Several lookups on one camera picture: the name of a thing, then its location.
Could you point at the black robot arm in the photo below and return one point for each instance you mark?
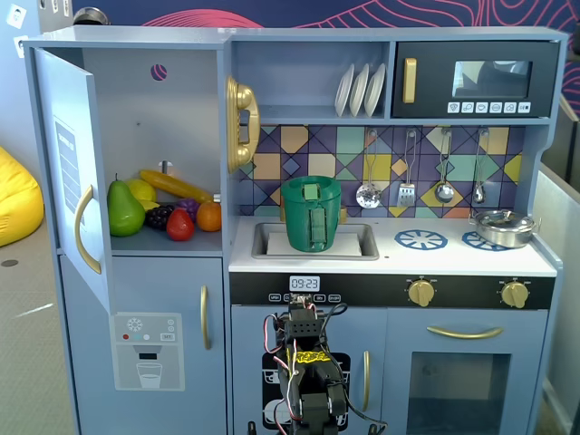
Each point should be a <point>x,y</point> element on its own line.
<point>312,403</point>

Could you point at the metal ladle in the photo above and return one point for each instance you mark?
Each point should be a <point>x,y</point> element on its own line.
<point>444,192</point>

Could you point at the gold stove knob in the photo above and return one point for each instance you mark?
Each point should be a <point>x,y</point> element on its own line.
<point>421,293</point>
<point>514,295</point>

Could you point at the blue oven door with window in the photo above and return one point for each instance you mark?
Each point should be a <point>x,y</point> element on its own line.
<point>403,344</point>

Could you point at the blue door with ice dispenser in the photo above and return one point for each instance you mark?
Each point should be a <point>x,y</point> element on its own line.
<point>158,290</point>

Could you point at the light grey desk divider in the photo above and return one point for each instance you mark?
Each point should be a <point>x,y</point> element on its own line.
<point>562,272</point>

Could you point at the yellow bean bag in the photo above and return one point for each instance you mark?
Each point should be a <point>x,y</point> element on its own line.
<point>18,199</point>

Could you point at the blue door with shopping list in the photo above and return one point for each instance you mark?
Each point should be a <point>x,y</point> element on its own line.
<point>59,136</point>

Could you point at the purple toy grapes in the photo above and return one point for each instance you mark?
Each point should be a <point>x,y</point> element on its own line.
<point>189,206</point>

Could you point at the green toy pear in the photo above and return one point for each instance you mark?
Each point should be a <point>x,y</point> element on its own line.
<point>124,213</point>

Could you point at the white wall socket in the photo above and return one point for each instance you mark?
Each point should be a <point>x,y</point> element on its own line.
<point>16,16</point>
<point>21,46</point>

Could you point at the black toy microwave door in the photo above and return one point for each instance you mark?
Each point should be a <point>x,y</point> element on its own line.
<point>430,81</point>

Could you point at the grey toy sink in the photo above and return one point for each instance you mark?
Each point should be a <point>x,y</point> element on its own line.
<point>260,240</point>

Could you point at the metal skimmer spoon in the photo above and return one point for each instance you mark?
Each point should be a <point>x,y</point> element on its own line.
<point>368,197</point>

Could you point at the small wrist camera board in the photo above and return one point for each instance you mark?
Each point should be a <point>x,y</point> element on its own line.
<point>301,300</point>

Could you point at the yellow toy banana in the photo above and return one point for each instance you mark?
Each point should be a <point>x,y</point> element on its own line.
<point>172,183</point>

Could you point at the gold toy faucet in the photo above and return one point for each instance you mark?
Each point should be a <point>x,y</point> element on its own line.
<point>343,214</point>

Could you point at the dark toy grapes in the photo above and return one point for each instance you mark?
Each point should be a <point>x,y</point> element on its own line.
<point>156,217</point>

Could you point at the yellow toy lemon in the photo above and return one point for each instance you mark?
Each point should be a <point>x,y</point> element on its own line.
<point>142,189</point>

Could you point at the blue toy kitchen cabinet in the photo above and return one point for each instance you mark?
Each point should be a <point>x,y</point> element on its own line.
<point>453,254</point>

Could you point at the red toy strawberry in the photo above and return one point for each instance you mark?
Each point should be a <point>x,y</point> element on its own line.
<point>180,226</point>

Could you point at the blue door with dish print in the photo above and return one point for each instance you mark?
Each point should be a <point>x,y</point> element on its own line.
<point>244,326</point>

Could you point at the steel pot with lid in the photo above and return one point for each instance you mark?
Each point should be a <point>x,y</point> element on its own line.
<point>503,226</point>

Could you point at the metal slotted spatula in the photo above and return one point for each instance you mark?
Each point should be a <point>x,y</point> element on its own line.
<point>406,195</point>

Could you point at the orange toy orange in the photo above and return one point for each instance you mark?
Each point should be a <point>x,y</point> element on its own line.
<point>209,217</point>

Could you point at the gold toy telephone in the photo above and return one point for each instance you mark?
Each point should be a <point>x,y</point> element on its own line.
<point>244,97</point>

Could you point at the white toy plate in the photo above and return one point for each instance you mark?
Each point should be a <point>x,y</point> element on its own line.
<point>360,88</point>
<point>343,90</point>
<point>376,88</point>

